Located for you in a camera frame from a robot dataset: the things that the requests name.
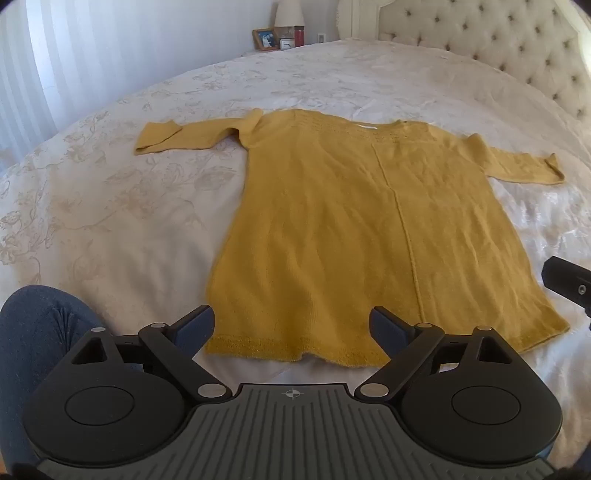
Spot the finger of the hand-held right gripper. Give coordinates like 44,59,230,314
542,257,591,320

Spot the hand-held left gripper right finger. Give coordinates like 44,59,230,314
353,305,514,402

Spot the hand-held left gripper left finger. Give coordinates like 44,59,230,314
70,304,232,403

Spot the yellow knit sweater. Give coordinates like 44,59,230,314
134,108,572,368

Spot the white floral bedspread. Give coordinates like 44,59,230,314
0,38,591,472

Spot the person's blue jeans leg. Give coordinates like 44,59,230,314
0,285,109,464

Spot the cream tufted headboard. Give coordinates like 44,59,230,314
336,0,591,139

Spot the white sheer curtain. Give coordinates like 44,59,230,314
0,0,100,158

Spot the white table lamp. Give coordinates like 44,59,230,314
274,0,306,40

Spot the wooden picture frame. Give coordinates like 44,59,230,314
252,28,280,52

